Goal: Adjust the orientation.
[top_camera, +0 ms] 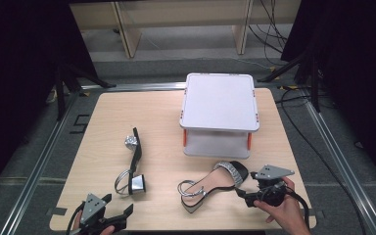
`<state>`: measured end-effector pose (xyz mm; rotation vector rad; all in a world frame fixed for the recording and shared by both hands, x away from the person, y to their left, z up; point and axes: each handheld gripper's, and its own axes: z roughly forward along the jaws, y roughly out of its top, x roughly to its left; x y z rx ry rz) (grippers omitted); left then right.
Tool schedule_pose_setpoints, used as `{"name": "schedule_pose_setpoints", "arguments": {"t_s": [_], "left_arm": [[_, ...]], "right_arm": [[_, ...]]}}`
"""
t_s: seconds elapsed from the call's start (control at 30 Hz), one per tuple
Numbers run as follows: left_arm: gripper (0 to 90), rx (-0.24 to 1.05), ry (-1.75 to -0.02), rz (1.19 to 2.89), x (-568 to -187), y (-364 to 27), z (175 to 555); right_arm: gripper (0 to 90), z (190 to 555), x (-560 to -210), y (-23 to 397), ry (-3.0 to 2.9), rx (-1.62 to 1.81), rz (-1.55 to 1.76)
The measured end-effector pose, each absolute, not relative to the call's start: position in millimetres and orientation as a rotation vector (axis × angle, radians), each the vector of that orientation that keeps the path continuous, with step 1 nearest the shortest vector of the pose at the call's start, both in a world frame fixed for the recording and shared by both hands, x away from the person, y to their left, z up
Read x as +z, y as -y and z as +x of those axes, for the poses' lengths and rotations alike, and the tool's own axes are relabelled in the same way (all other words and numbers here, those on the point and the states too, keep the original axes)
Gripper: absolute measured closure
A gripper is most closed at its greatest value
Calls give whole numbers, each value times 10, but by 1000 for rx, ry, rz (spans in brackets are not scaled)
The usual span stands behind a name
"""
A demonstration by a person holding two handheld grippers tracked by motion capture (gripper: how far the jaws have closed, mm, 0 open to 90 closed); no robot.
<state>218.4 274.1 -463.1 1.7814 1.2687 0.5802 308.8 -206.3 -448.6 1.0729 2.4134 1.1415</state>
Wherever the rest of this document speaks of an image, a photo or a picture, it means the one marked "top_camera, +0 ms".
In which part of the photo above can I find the black tripod stand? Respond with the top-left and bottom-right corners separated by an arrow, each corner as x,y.
53,62 -> 118,122
257,42 -> 323,114

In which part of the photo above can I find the white two-tier shoe rack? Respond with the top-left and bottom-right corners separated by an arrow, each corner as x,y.
178,71 -> 261,160

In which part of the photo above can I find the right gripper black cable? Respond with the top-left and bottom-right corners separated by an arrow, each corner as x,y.
284,189 -> 311,231

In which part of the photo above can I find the black silver heeled sandal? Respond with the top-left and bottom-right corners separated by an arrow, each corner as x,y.
176,160 -> 250,214
114,126 -> 147,197

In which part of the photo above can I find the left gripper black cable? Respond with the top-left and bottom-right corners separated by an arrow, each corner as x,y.
66,201 -> 86,235

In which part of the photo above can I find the black floor cable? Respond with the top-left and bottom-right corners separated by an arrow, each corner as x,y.
274,87 -> 370,235

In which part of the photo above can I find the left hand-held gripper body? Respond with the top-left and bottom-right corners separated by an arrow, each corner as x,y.
77,193 -> 127,235

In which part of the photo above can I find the person's right hand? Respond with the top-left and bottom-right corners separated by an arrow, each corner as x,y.
254,177 -> 311,235

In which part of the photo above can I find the person's left hand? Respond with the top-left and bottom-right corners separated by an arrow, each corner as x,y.
72,211 -> 116,235

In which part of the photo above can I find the black curtain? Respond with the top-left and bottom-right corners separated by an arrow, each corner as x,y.
280,0 -> 376,190
0,0 -> 100,205

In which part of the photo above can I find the light wooden bench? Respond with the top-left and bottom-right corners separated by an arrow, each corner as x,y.
69,0 -> 303,60

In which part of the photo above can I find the metal floor rail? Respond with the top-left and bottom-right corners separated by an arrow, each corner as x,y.
0,93 -> 80,235
80,81 -> 188,93
302,93 -> 376,235

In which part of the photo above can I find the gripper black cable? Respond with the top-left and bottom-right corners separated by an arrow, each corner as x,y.
284,189 -> 311,231
66,201 -> 86,235

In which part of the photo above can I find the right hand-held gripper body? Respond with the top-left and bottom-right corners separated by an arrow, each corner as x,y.
244,164 -> 296,209

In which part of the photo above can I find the bundle of black cables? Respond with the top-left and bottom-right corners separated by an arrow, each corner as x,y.
247,0 -> 296,55

